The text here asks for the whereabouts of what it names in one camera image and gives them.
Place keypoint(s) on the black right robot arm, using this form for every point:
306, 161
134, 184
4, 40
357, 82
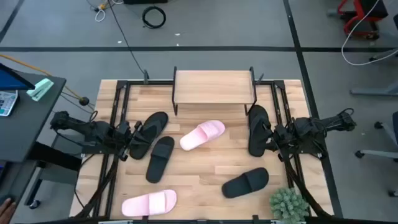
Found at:
311, 126

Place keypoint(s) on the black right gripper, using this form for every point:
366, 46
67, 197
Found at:
281, 137

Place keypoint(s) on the red and black cart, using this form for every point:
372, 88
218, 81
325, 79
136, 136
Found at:
373, 7

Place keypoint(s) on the person's hand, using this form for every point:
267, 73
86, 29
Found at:
6, 213

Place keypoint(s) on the black desk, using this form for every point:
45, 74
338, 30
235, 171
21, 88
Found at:
31, 124

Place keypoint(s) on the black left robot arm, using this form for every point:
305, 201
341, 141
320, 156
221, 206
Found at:
93, 130

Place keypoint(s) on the black round knob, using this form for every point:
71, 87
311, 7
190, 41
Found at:
84, 101

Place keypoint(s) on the wooden shelf with black frame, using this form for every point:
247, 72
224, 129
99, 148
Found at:
211, 87

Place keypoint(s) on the white calculator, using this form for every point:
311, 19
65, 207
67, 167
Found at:
7, 104

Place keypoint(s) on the black slide slipper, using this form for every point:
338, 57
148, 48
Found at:
160, 158
245, 183

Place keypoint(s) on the grey desk foot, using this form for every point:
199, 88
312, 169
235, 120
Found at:
373, 91

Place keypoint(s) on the mint green stapler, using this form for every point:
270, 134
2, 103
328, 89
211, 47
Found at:
40, 88

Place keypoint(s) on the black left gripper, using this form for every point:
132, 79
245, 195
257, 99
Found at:
126, 137

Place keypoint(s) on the grey office chair base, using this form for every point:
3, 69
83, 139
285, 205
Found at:
379, 154

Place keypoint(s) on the pink slide slipper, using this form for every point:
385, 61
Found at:
149, 203
202, 133

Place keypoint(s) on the black metal table frame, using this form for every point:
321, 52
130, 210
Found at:
155, 82

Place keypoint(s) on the dark monitor screen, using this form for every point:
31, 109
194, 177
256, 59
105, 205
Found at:
9, 81

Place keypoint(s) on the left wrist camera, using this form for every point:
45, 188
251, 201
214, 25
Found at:
139, 125

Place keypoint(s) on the green artificial plant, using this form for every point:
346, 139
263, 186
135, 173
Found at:
289, 207

